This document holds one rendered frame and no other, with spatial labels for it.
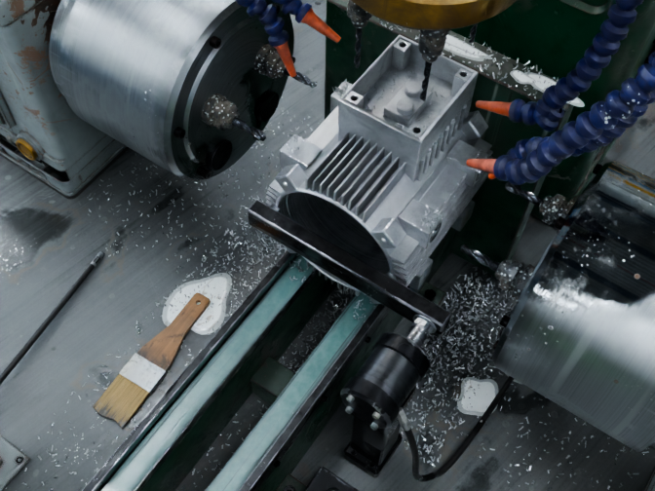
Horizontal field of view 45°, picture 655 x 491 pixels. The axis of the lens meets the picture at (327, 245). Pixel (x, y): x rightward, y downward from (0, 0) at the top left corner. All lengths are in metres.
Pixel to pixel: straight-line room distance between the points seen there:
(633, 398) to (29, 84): 0.78
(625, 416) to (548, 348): 0.09
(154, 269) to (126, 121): 0.26
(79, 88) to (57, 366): 0.36
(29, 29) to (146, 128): 0.19
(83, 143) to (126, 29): 0.29
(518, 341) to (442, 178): 0.21
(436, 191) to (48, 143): 0.55
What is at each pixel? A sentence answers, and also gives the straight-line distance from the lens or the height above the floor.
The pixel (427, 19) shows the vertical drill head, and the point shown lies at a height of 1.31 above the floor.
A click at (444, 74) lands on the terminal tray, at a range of 0.91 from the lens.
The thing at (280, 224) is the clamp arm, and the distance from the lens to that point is 0.88.
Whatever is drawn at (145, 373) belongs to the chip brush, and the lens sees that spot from 1.06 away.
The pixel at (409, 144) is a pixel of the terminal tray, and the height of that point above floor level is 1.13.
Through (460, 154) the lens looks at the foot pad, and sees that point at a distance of 0.90.
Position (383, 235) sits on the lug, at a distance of 0.81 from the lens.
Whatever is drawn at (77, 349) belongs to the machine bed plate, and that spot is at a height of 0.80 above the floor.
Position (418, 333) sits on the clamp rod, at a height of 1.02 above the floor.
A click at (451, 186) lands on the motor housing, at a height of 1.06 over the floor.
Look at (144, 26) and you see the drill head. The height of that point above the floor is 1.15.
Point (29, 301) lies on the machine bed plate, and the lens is 1.16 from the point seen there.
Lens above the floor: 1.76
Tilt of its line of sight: 58 degrees down
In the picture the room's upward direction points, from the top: 1 degrees clockwise
